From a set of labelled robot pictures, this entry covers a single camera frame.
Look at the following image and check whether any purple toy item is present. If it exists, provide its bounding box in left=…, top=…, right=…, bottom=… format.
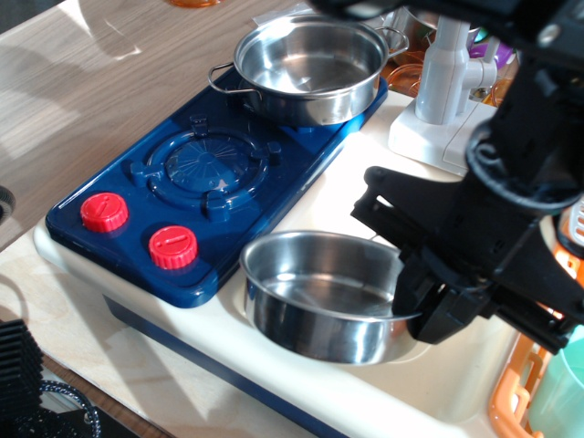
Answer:
left=469, top=28, right=516, bottom=68

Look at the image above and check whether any black ribbed block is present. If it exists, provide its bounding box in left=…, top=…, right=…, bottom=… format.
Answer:
left=1, top=319, right=43, bottom=422

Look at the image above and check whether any orange object at top edge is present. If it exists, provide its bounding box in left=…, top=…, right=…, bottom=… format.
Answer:
left=169, top=0, right=222, bottom=8

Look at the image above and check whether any blue toy stove top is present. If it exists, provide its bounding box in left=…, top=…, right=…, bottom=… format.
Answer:
left=45, top=69, right=387, bottom=308

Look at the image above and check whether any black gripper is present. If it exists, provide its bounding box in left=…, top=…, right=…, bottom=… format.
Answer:
left=352, top=166, right=583, bottom=353

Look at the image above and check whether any grey toy faucet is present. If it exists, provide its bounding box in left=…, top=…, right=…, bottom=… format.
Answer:
left=388, top=16, right=499, bottom=176

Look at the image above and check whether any orange dish rack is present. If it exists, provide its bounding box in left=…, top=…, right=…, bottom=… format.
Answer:
left=488, top=218, right=584, bottom=438

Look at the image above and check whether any mint green plastic cup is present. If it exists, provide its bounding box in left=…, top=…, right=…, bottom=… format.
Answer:
left=528, top=339, right=583, bottom=438

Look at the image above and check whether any red stove knob left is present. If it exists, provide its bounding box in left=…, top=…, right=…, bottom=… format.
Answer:
left=80, top=192, right=130, bottom=233

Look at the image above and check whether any red stove knob right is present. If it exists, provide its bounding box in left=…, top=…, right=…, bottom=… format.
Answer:
left=148, top=225, right=199, bottom=270

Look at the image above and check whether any steel pot with loop handles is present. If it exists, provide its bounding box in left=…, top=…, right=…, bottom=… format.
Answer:
left=208, top=14, right=410, bottom=127

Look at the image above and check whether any black braided cable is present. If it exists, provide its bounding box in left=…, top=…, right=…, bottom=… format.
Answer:
left=38, top=381, right=101, bottom=438

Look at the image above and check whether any orange transparent plastic cup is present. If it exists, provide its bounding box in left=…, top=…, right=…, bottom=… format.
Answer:
left=381, top=50, right=425, bottom=98

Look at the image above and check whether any black round object left edge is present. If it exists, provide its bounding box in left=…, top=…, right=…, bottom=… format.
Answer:
left=0, top=186, right=16, bottom=224

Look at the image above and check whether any cream toy kitchen sink unit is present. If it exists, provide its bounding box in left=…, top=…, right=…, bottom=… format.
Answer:
left=34, top=91, right=519, bottom=437

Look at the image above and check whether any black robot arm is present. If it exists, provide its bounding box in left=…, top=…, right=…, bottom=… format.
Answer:
left=352, top=1, right=583, bottom=352

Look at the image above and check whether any red stove knob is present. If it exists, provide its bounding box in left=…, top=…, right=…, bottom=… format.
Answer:
left=148, top=225, right=199, bottom=270
left=80, top=192, right=130, bottom=233

